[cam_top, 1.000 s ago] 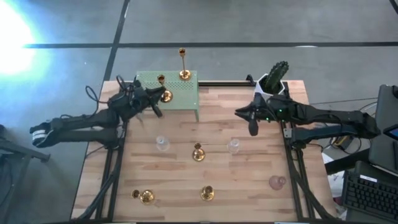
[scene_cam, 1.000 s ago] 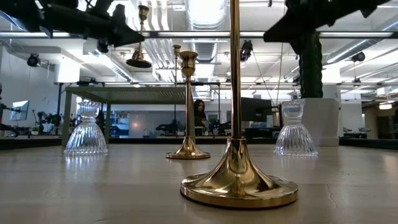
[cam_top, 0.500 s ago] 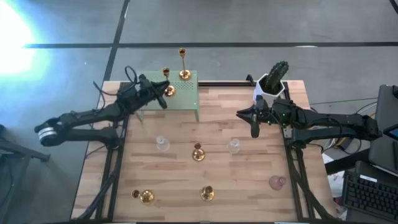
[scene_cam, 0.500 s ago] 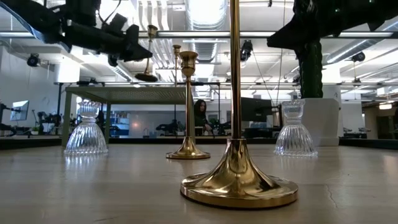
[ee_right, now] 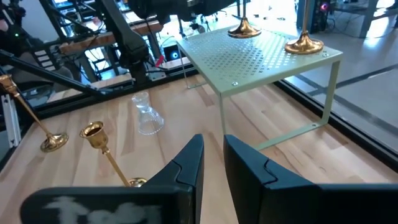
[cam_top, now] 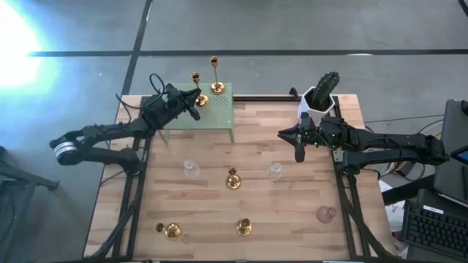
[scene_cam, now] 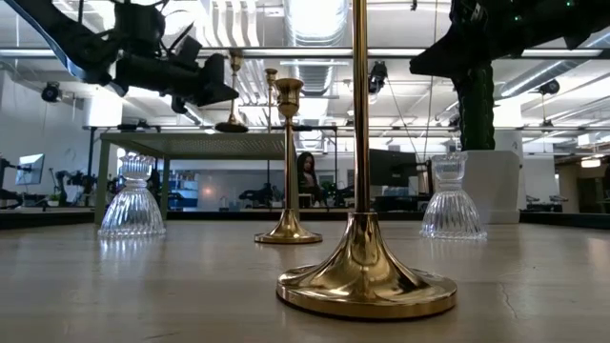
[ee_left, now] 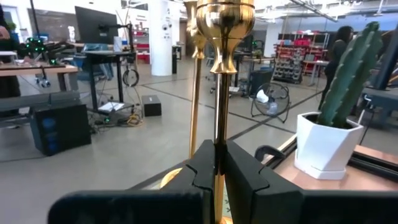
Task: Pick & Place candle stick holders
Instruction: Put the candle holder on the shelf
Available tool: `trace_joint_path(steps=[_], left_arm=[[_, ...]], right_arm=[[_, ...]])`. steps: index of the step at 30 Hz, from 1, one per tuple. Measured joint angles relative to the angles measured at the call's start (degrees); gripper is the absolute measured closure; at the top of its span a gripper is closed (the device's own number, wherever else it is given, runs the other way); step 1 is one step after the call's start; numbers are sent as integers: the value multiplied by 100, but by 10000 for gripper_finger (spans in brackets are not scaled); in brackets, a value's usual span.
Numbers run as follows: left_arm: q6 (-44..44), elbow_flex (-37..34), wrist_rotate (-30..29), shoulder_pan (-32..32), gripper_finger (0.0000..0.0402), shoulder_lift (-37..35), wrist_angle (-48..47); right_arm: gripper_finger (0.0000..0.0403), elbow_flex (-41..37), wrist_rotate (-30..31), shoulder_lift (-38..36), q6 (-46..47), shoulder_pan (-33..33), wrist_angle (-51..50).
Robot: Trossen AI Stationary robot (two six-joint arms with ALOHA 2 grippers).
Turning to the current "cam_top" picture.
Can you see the black crossbar rail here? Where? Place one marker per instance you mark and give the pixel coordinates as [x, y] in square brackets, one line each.
[263, 98]

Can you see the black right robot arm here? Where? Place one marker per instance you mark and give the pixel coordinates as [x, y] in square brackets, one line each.
[384, 140]

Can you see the clear ribbed glass candle holder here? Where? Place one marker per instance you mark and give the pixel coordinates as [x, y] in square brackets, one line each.
[274, 172]
[191, 170]

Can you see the grey laptop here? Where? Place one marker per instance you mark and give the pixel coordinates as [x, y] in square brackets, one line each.
[453, 124]

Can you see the small blue-lit screen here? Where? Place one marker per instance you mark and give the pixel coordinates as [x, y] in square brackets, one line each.
[462, 156]

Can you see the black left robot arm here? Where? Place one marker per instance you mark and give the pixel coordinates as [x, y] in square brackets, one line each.
[109, 129]

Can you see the short brass candlestick holder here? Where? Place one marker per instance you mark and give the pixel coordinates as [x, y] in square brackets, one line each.
[233, 182]
[202, 101]

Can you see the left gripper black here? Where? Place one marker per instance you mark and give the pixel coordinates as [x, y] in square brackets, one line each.
[172, 102]

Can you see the small black clamp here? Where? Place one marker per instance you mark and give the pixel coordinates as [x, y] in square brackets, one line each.
[293, 93]

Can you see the white hexagonal plant pot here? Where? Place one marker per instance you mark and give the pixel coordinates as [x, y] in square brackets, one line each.
[306, 107]

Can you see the black keyboard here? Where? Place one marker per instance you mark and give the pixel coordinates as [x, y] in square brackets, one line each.
[435, 230]

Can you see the white paper sheet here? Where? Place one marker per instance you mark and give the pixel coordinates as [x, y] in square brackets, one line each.
[395, 215]

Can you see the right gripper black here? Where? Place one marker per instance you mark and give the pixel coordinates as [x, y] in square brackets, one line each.
[311, 135]

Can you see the tall brass candlestick holder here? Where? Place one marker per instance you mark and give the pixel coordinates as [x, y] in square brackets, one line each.
[173, 231]
[243, 228]
[217, 88]

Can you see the dark metal stand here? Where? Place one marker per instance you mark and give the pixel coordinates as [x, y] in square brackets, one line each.
[22, 175]

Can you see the pink glass candle holder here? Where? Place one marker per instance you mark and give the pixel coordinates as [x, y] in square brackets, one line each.
[323, 215]

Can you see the green cactus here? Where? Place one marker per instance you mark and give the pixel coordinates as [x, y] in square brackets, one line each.
[325, 87]

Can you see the green perforated metal shelf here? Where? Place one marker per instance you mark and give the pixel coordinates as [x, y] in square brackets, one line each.
[228, 98]

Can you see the black desk beam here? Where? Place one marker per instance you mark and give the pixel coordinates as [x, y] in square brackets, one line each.
[406, 191]

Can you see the grey metal bracket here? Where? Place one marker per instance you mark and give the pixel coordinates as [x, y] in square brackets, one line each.
[338, 156]

